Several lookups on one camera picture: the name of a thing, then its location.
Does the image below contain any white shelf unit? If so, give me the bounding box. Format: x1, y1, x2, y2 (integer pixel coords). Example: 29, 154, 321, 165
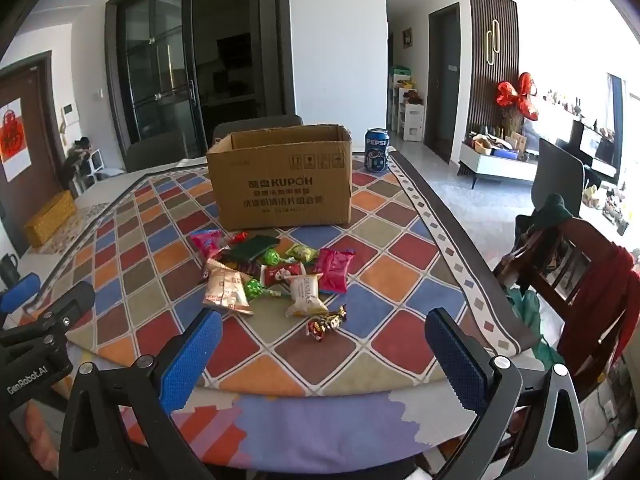
391, 87, 426, 142

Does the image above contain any gold wall ornament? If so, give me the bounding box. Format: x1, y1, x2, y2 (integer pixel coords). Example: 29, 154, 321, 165
487, 19, 501, 67

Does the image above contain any yellow woven box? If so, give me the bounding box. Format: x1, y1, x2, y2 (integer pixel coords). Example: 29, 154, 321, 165
24, 190, 77, 248

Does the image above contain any colourful checkered tablecloth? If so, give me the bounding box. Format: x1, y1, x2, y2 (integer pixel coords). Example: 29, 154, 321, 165
30, 152, 541, 396

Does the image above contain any green plastic bag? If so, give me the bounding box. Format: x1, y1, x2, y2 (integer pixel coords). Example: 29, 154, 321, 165
505, 290, 566, 376

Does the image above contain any magenta snack packet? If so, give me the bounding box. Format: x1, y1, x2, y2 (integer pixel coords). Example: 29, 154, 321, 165
314, 248, 356, 295

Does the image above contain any brown striped snack packet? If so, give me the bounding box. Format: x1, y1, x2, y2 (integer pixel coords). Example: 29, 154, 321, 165
207, 252, 263, 281

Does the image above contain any beige snack packet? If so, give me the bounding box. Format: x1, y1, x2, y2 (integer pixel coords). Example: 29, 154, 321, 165
202, 265, 255, 316

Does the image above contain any grey upholstered chair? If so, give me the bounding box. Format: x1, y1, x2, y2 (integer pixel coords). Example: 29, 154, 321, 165
532, 137, 586, 218
124, 132, 188, 173

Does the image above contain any light green snack packet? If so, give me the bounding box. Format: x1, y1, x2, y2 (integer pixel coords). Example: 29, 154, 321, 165
286, 244, 319, 264

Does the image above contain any white low cabinet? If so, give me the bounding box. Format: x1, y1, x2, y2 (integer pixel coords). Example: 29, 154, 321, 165
459, 140, 538, 191

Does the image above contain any dark interior door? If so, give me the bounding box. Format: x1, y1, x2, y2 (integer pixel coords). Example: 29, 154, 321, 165
427, 2, 461, 161

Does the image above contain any dark green snack packet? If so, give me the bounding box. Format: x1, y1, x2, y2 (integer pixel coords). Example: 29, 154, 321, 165
235, 235, 279, 262

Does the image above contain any black mug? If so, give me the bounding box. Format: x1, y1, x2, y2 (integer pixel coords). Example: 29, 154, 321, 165
0, 252, 20, 286

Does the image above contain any brown entrance door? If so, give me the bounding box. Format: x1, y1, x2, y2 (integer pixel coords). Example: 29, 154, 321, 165
0, 52, 66, 256

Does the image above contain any white stool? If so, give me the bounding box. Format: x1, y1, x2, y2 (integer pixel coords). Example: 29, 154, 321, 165
75, 147, 106, 191

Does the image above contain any blue soda can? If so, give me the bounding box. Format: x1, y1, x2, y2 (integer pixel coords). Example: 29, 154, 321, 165
364, 127, 391, 173

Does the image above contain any red door poster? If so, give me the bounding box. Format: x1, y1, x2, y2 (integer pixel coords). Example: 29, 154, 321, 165
0, 97, 26, 163

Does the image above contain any red cloth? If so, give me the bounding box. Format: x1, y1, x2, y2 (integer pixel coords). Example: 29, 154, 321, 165
557, 245, 640, 376

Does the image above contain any gold and red wrapped candy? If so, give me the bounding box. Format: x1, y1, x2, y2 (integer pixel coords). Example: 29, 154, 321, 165
306, 305, 348, 342

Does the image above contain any pink snack packet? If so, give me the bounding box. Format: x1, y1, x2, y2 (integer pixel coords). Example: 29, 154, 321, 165
191, 230, 227, 261

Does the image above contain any wooden chair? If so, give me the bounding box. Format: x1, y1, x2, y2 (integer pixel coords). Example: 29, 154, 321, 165
492, 217, 640, 401

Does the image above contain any red and white snack packet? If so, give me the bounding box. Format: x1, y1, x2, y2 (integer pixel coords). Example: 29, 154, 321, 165
261, 263, 301, 288

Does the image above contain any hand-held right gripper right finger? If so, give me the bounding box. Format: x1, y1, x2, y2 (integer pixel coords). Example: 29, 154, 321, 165
425, 308, 590, 480

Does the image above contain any dark green cloth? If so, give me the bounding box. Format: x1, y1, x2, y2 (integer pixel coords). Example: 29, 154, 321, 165
517, 194, 573, 241

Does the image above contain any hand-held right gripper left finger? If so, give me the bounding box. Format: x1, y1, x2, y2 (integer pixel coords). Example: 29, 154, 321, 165
59, 308, 223, 480

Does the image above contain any glass sliding door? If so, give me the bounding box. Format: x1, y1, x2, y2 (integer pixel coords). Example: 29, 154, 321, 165
105, 0, 301, 161

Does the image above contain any green wrapped candy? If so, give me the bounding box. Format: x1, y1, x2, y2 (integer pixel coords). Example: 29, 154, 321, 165
245, 279, 288, 302
265, 247, 298, 267

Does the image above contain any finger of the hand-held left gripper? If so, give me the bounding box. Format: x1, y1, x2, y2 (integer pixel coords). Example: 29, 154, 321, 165
0, 273, 41, 313
0, 281, 96, 346

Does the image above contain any brown cardboard box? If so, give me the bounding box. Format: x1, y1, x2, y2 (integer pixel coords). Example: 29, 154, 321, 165
206, 124, 354, 230

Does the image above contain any red bow balloon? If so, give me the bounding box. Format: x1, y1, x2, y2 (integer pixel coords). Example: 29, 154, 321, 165
496, 72, 540, 122

